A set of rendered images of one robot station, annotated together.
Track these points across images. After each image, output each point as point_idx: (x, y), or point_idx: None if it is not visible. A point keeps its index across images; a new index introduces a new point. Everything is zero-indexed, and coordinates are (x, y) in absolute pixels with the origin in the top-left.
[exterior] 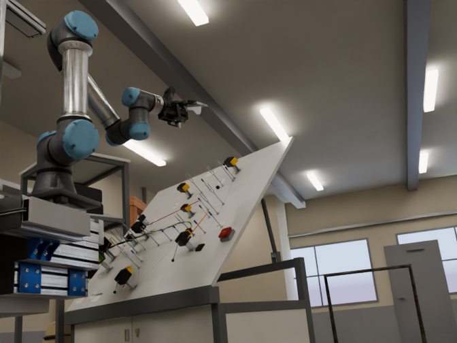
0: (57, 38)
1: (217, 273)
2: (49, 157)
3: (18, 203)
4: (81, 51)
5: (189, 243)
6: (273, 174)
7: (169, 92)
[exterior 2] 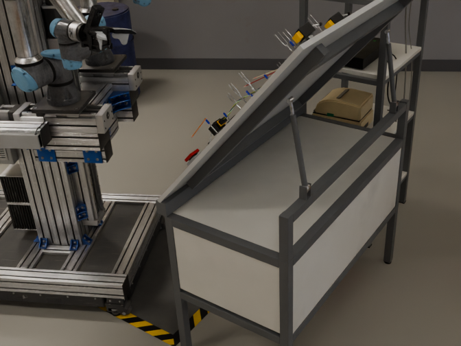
0: None
1: (163, 194)
2: None
3: None
4: (5, 1)
5: None
6: (246, 107)
7: (88, 16)
